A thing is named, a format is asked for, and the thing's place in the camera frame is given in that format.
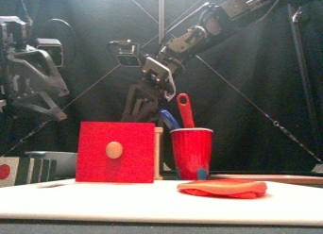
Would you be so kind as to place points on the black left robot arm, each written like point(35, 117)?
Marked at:
point(11, 27)

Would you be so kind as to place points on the red plastic cup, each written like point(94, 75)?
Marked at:
point(191, 154)

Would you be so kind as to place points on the wooden strip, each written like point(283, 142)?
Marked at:
point(273, 178)

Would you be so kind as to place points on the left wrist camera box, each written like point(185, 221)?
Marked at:
point(51, 51)

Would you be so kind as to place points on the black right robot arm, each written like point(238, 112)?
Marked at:
point(219, 22)

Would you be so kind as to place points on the wooden drawer cabinet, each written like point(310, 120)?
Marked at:
point(158, 153)

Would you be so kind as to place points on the white cutting board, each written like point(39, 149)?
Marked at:
point(159, 203)

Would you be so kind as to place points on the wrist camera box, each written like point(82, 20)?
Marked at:
point(51, 51)
point(126, 53)

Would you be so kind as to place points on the grey vertical frame bar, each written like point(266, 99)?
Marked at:
point(162, 16)

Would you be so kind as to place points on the red drawer with wooden knob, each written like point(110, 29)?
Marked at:
point(115, 152)

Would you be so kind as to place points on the orange flat dough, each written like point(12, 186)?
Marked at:
point(223, 188)

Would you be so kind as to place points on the black metal frame post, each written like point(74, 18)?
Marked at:
point(303, 71)

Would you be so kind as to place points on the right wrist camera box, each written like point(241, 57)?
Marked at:
point(126, 53)

